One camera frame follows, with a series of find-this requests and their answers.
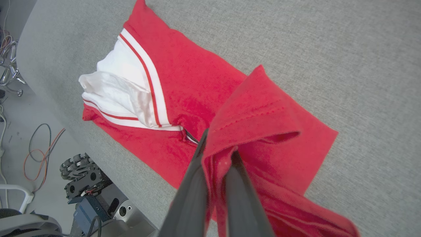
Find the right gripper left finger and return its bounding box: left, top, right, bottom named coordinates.
left=159, top=128, right=210, bottom=237

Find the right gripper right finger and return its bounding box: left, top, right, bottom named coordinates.
left=225, top=151, right=276, bottom=237

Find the red and white garment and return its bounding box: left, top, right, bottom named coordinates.
left=78, top=0, right=361, bottom=237

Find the robot wheeled base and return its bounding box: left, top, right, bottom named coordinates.
left=64, top=168, right=159, bottom=237

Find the black mecanum wheel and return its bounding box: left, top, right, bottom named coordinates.
left=59, top=153, right=100, bottom=181

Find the dark thin floor cable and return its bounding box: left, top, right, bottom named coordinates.
left=29, top=123, right=52, bottom=163

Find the white curved frame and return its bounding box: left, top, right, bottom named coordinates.
left=0, top=184, right=35, bottom=214

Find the orange floor cable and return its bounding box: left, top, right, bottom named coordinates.
left=23, top=128, right=66, bottom=193

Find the chrome chair frame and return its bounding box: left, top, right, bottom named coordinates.
left=0, top=39, right=27, bottom=97

